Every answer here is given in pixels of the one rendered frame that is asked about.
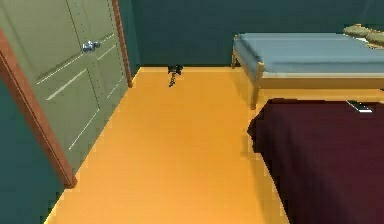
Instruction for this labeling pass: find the dark maroon bed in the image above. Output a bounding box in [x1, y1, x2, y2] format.
[247, 98, 384, 224]

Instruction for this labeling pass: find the small dark floor object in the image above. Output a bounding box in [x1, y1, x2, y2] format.
[167, 64, 185, 88]

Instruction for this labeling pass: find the silver door knob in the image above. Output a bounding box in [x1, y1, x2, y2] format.
[81, 40, 101, 53]

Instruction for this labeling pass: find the pale green room door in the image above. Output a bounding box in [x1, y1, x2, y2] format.
[0, 0, 130, 174]

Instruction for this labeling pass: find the black and white flat device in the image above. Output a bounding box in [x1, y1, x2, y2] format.
[345, 99, 374, 114]

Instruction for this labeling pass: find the olive green pillow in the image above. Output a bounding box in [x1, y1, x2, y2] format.
[342, 23, 384, 50]

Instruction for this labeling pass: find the blue wooden frame bed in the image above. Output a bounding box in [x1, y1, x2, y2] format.
[230, 32, 384, 111]

